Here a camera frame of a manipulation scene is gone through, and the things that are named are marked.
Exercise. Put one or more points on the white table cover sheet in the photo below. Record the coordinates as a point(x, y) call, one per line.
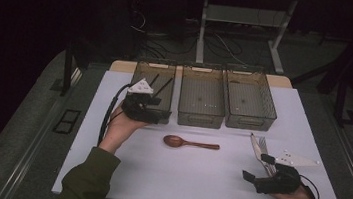
point(188, 184)

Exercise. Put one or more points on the person's left hand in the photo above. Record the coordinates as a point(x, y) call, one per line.
point(119, 130)

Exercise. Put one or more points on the clear brown plastic bin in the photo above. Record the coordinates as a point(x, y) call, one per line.
point(202, 97)
point(167, 73)
point(250, 99)

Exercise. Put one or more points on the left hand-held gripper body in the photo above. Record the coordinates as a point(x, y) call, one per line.
point(140, 87)

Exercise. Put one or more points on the brown wooden spoon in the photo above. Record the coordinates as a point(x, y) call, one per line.
point(174, 141)

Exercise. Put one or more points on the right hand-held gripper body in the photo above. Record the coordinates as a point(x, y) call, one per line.
point(282, 182)

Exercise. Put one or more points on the white metal desk frame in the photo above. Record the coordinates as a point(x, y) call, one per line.
point(241, 15)

